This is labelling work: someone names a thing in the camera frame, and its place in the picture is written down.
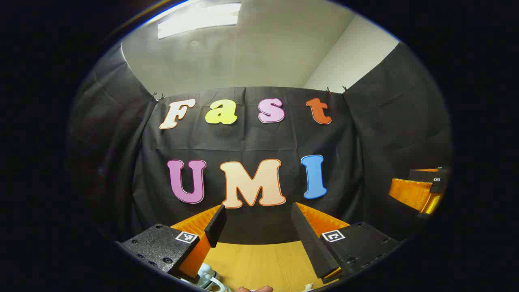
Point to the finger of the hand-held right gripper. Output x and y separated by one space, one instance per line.
440 178

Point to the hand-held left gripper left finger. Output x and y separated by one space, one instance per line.
217 227

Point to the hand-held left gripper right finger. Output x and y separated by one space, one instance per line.
310 243

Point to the light blue suitcase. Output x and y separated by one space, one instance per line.
204 275

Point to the black backdrop cloth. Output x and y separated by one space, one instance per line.
251 142

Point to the ceiling light panel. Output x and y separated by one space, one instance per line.
198 20

